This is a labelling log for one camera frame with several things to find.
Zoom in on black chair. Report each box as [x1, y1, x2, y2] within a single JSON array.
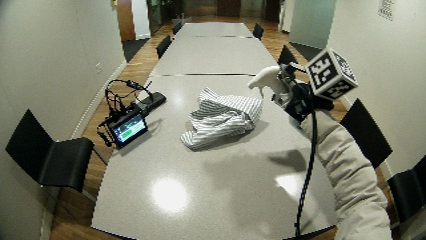
[[338, 98, 394, 170], [154, 34, 173, 60], [171, 20, 185, 36], [251, 22, 266, 41], [386, 154, 426, 225], [3, 108, 95, 194], [276, 44, 299, 67]]

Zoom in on white cube of black markers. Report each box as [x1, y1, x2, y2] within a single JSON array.
[[304, 47, 359, 101]]

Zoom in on dark floor mat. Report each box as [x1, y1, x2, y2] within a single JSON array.
[[288, 42, 323, 63], [121, 37, 151, 63]]

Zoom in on striped grey white cloth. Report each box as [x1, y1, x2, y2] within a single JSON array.
[[178, 87, 264, 151]]

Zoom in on black bar-shaped device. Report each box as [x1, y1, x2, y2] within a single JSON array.
[[134, 91, 169, 116]]

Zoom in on black monitor with lit screen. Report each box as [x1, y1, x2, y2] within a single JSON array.
[[105, 111, 150, 150]]

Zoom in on brown wooden door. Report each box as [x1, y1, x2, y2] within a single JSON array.
[[115, 0, 137, 42]]

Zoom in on black glove cable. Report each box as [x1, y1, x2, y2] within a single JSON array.
[[292, 105, 319, 238]]

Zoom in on patterned wall sign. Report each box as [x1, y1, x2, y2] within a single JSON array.
[[376, 0, 396, 22]]

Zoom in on black monitor cables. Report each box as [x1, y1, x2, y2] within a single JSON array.
[[95, 78, 154, 148]]

